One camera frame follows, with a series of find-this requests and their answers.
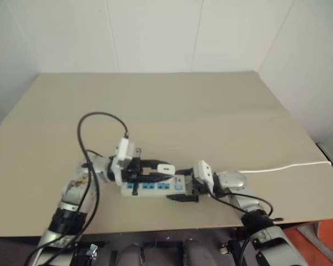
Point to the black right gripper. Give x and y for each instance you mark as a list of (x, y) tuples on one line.
[(197, 187)]

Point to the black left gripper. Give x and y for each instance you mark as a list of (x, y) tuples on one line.
[(134, 170)]

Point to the white charger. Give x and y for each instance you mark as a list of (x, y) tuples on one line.
[(166, 169)]

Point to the white power strip blue sockets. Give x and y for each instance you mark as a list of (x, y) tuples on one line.
[(155, 190)]

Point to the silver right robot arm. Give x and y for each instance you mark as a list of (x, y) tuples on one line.
[(234, 180)]

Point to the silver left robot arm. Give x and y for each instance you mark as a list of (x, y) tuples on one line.
[(72, 191)]

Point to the dark rounded shape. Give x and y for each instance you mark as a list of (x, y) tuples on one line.
[(131, 255)]

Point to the silver metal clamp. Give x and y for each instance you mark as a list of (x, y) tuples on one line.
[(93, 248)]

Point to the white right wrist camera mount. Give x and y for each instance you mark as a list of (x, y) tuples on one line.
[(204, 168)]

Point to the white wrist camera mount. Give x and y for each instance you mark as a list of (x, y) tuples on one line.
[(123, 149), (204, 168)]

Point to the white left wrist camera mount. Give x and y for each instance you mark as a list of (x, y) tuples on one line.
[(123, 149)]

